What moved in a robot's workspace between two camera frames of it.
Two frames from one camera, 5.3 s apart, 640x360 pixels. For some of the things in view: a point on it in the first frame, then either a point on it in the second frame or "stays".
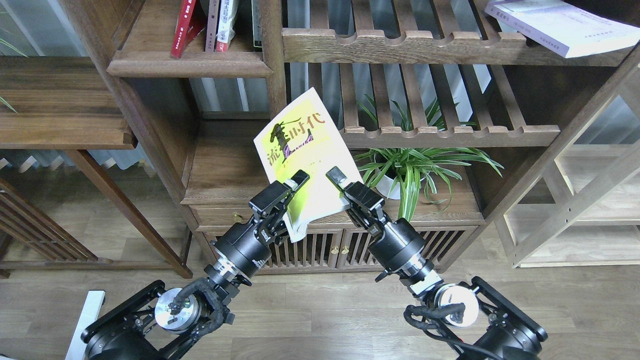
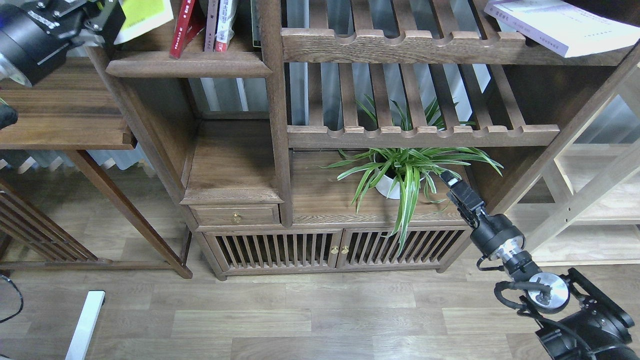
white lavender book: x=569 y=29 stays
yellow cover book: x=303 y=138 -> x=143 y=15
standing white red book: x=227 y=10 stays
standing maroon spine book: x=212 y=25 stays
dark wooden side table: x=64 y=103 stays
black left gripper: x=247 y=246 -> x=35 y=34
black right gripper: x=395 y=245 -> x=494 y=235
